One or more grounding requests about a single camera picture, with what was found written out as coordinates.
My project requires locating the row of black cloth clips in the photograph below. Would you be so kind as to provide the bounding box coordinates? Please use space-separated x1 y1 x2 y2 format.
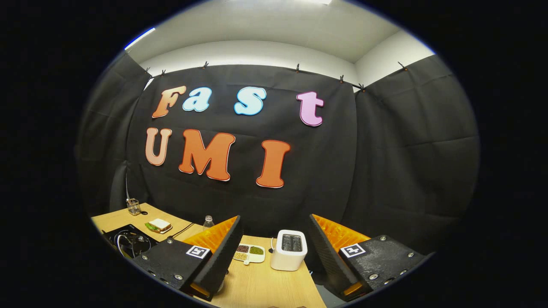
145 61 407 92

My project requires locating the black power cable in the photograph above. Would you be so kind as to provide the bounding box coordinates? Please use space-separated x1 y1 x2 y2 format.
170 222 194 239

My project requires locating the white toaster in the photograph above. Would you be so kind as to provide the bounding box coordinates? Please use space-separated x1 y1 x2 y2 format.
270 230 308 271

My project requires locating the white divided plate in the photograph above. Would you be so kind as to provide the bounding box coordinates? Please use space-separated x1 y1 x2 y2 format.
232 244 266 266

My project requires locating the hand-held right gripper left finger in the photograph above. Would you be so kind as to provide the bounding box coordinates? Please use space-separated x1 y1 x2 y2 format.
132 215 242 301

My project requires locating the large ceiling light panel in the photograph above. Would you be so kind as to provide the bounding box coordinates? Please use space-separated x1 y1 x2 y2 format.
223 0 334 6

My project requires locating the black backdrop cloth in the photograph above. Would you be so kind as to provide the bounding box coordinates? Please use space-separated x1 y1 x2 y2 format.
76 52 481 283

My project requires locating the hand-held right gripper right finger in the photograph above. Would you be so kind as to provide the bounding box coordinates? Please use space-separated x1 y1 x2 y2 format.
309 214 429 302

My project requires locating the sandwich with lettuce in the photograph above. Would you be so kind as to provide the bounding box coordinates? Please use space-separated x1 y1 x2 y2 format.
145 218 173 234

